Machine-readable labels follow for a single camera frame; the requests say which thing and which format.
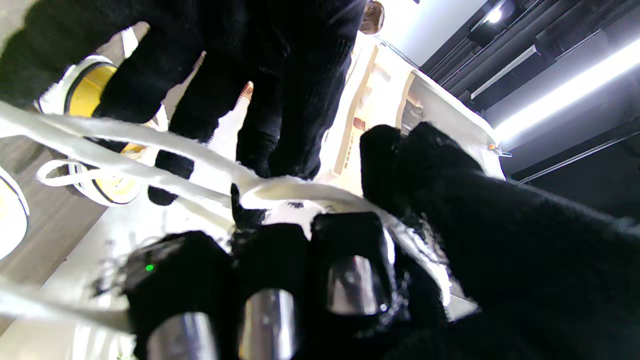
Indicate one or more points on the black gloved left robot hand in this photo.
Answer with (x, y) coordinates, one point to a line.
(280, 60)

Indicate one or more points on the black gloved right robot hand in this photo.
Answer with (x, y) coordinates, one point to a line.
(525, 270)

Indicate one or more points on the yellow canvas sneaker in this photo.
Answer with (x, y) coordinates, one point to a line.
(87, 87)
(10, 215)

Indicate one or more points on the printed kitchen backdrop cloth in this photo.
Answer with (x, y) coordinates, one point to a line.
(385, 90)

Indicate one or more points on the white ceiling tube light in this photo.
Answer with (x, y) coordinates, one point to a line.
(495, 15)
(565, 92)

